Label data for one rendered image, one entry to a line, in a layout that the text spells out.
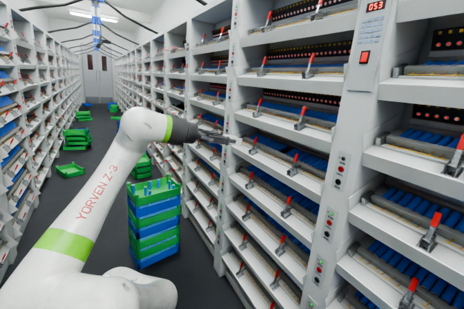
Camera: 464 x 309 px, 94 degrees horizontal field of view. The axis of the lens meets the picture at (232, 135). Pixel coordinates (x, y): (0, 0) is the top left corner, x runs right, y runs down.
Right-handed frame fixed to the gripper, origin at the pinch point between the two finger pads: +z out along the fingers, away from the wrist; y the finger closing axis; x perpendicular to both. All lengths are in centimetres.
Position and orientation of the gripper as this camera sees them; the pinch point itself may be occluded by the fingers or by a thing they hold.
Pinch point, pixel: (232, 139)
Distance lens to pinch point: 85.9
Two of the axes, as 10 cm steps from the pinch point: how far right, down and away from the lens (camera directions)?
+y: 5.1, 2.5, -8.2
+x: 2.6, -9.6, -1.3
